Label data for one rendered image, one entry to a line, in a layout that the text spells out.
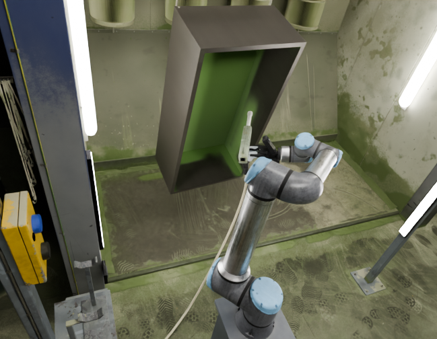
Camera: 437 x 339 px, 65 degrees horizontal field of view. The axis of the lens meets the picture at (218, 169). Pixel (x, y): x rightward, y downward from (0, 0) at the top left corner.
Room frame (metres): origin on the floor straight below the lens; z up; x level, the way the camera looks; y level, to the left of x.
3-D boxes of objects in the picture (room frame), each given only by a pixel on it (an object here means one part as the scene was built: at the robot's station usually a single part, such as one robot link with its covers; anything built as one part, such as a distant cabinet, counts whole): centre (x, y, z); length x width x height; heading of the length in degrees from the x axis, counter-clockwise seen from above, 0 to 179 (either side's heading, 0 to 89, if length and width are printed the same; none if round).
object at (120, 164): (2.77, -0.07, 0.11); 2.70 x 0.02 x 0.13; 117
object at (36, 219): (0.52, 0.44, 1.48); 0.05 x 0.02 x 0.05; 27
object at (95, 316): (0.56, 0.38, 0.95); 0.26 x 0.15 x 0.32; 27
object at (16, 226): (0.51, 0.47, 1.42); 0.12 x 0.06 x 0.26; 27
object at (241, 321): (0.80, -0.31, 0.69); 0.19 x 0.19 x 0.10
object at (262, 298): (0.80, -0.30, 0.83); 0.17 x 0.15 x 0.18; 66
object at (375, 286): (1.60, -1.31, 0.01); 0.20 x 0.20 x 0.01; 27
